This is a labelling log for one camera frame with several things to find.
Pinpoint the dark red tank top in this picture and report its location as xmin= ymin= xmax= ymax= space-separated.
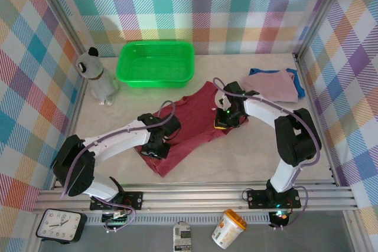
xmin=134 ymin=80 xmax=250 ymax=178

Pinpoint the pink tank top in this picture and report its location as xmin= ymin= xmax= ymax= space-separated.
xmin=241 ymin=68 xmax=299 ymax=104

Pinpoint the blue tank top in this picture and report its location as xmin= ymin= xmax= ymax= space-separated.
xmin=247 ymin=67 xmax=307 ymax=99

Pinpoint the green plastic basket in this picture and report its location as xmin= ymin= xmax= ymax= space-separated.
xmin=116 ymin=41 xmax=195 ymax=89

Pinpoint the grey plush toy dog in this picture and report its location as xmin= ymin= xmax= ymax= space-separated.
xmin=76 ymin=47 xmax=120 ymax=106

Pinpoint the black and white carton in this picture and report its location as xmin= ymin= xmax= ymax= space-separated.
xmin=172 ymin=221 xmax=193 ymax=252

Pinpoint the paper cup with orange lid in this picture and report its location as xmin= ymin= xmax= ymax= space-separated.
xmin=211 ymin=208 xmax=247 ymax=250

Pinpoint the black alarm clock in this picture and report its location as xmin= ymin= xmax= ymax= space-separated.
xmin=35 ymin=208 xmax=88 ymax=245

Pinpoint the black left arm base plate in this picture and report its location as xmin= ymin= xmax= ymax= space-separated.
xmin=89 ymin=190 xmax=145 ymax=211

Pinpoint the aluminium rail beam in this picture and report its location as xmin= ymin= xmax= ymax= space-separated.
xmin=32 ymin=185 xmax=360 ymax=214

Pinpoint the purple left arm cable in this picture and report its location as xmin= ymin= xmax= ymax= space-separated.
xmin=60 ymin=100 xmax=178 ymax=234

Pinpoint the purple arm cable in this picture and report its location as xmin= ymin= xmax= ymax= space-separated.
xmin=212 ymin=77 xmax=322 ymax=231
xmin=60 ymin=100 xmax=178 ymax=234

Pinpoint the grey slotted cable duct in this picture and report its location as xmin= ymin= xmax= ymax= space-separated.
xmin=87 ymin=212 xmax=271 ymax=225

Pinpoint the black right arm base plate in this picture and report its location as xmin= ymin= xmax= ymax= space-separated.
xmin=246 ymin=188 xmax=302 ymax=210

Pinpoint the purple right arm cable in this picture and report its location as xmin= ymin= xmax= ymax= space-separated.
xmin=212 ymin=77 xmax=322 ymax=231

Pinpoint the aluminium frame post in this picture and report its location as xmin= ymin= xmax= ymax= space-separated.
xmin=28 ymin=0 xmax=89 ymax=57
xmin=294 ymin=0 xmax=354 ymax=60

